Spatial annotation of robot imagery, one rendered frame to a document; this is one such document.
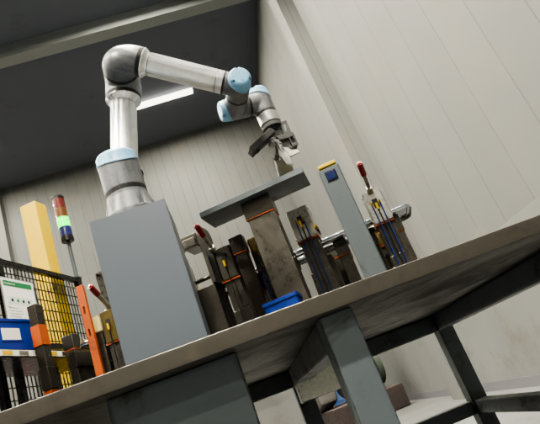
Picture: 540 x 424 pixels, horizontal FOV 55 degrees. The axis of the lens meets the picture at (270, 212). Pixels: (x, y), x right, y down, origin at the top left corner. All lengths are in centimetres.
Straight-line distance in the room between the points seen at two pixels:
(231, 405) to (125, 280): 40
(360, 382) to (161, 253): 57
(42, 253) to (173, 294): 182
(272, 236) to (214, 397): 63
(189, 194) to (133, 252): 942
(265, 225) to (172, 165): 945
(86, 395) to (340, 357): 53
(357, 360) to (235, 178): 974
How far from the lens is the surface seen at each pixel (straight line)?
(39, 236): 310
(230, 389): 122
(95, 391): 118
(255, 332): 114
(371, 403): 119
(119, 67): 178
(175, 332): 130
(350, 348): 119
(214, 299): 181
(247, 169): 1090
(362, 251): 162
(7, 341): 219
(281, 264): 165
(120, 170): 151
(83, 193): 1126
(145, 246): 136
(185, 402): 123
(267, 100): 185
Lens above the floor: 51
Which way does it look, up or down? 20 degrees up
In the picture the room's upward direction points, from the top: 22 degrees counter-clockwise
